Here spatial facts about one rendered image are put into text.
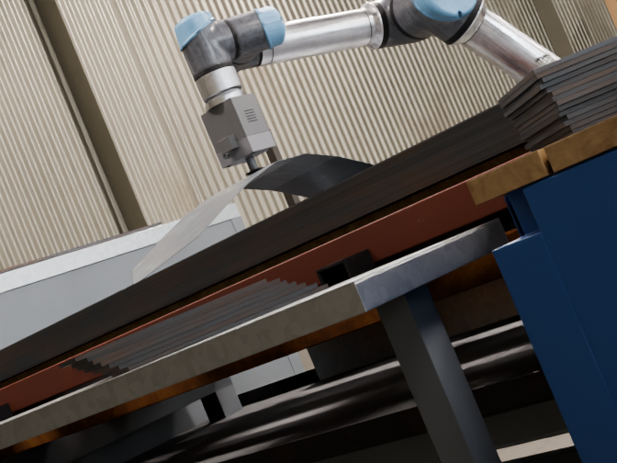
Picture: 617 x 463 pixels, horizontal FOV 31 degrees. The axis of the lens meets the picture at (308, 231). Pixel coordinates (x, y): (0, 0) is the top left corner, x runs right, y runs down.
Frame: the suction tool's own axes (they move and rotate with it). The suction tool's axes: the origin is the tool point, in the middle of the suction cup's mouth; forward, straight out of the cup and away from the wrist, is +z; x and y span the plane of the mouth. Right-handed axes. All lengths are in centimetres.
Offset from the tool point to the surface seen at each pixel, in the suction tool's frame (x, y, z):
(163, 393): -22.9, -18.8, 27.6
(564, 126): -65, 91, 16
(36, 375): -37, -31, 16
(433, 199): -38, 58, 17
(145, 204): 175, -222, -38
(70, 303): 13, -81, 3
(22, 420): -69, 11, 22
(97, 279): 23, -81, -1
